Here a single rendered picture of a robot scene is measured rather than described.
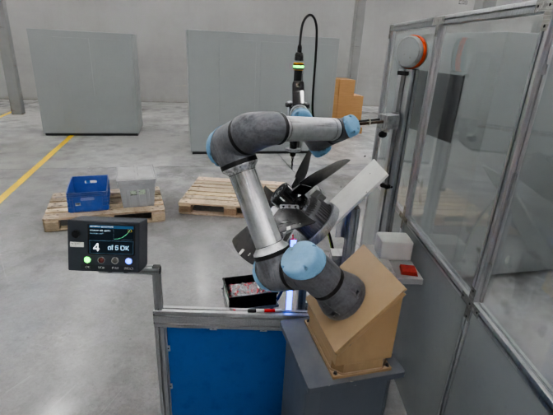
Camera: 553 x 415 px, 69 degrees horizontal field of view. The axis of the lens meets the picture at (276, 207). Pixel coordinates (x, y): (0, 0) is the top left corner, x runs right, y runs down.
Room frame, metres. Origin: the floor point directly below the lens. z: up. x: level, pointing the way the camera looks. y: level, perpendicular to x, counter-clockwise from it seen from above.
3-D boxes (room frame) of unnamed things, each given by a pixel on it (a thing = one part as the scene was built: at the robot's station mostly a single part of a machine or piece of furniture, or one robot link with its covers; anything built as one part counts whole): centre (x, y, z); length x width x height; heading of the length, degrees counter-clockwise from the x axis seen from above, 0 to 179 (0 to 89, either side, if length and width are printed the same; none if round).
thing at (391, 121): (2.13, -0.56, 1.54); 0.10 x 0.07 x 0.09; 127
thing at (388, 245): (1.96, -0.63, 0.92); 0.17 x 0.16 x 0.11; 92
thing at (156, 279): (1.37, 0.46, 0.96); 0.03 x 0.03 x 0.20; 2
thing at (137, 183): (4.38, 1.62, 0.31); 0.60 x 0.42 x 0.33; 21
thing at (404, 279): (1.88, -0.61, 0.85); 0.36 x 0.24 x 0.03; 2
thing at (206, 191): (4.82, 0.52, 0.07); 1.20 x 1.00 x 0.15; 88
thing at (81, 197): (4.21, 2.09, 0.25); 0.60 x 0.41 x 0.22; 21
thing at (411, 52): (2.18, -0.64, 1.88); 0.16 x 0.07 x 0.16; 37
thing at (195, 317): (1.39, 0.03, 0.82); 0.90 x 0.04 x 0.08; 92
